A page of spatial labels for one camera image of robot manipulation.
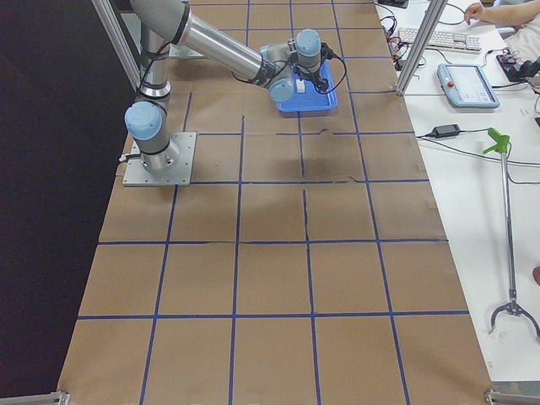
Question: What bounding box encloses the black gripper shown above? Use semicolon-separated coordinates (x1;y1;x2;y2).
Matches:
295;64;328;94

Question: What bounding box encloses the white block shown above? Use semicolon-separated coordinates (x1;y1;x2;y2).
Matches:
295;79;305;94

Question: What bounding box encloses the person's forearm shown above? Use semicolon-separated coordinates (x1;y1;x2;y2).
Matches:
482;1;539;25

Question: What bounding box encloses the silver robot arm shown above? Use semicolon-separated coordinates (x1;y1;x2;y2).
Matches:
124;1;329;173

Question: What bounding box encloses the blue plastic tray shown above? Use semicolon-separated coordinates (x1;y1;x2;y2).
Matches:
269;67;338;116

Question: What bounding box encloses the person's hand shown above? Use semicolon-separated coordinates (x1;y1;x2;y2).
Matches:
463;3;486;25

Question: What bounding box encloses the white keyboard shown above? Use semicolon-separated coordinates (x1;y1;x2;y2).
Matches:
398;28;482;54

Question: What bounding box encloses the black power adapter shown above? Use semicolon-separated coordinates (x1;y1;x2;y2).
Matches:
430;124;462;138

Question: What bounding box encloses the teach pendant tablet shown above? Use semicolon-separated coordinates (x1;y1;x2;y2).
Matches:
437;64;500;110

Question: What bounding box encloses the brown paper table cover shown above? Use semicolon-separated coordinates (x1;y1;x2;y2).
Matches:
58;1;490;404

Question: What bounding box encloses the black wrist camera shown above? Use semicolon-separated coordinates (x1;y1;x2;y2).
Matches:
320;42;336;64

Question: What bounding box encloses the aluminium frame post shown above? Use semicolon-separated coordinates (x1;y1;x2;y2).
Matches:
395;0;447;96

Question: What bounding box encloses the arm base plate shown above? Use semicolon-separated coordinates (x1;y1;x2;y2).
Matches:
170;44;206;59
122;132;197;186

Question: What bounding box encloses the green handled reacher grabber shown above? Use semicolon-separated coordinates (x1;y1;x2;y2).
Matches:
483;127;539;342

